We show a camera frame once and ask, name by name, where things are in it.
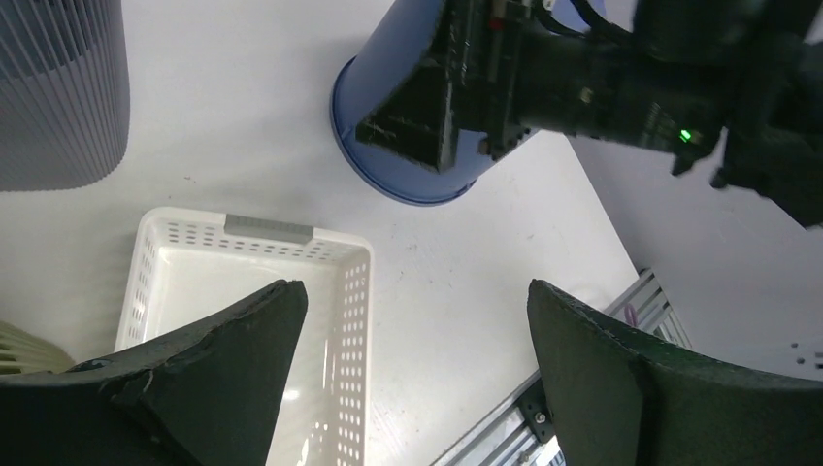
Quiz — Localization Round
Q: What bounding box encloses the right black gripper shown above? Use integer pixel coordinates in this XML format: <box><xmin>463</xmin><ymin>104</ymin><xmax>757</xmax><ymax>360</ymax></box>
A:
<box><xmin>355</xmin><ymin>1</ymin><xmax>730</xmax><ymax>174</ymax></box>

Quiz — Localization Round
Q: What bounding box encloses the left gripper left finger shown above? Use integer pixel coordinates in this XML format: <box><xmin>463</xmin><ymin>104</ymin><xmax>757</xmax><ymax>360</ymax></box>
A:
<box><xmin>1</xmin><ymin>281</ymin><xmax>308</xmax><ymax>465</ymax></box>

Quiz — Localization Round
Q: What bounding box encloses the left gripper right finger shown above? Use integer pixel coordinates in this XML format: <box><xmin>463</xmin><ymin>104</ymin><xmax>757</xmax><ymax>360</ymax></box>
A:
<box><xmin>527</xmin><ymin>280</ymin><xmax>822</xmax><ymax>465</ymax></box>

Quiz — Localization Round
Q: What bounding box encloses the blue plastic bucket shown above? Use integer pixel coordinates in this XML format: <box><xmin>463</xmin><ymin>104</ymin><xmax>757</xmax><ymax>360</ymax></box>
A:
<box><xmin>329</xmin><ymin>0</ymin><xmax>609</xmax><ymax>207</ymax></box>

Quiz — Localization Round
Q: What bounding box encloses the white perforated plastic basket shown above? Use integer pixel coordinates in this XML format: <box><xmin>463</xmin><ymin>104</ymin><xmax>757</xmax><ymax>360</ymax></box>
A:
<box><xmin>115</xmin><ymin>207</ymin><xmax>374</xmax><ymax>465</ymax></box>

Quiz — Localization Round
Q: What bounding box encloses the grey mesh waste bin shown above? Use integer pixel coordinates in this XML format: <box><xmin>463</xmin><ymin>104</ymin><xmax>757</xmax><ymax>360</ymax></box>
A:
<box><xmin>1</xmin><ymin>1</ymin><xmax>130</xmax><ymax>192</ymax></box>

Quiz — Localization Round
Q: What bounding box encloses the aluminium mounting rail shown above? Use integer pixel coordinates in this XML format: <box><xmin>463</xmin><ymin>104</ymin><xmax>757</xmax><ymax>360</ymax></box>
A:
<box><xmin>435</xmin><ymin>268</ymin><xmax>693</xmax><ymax>465</ymax></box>

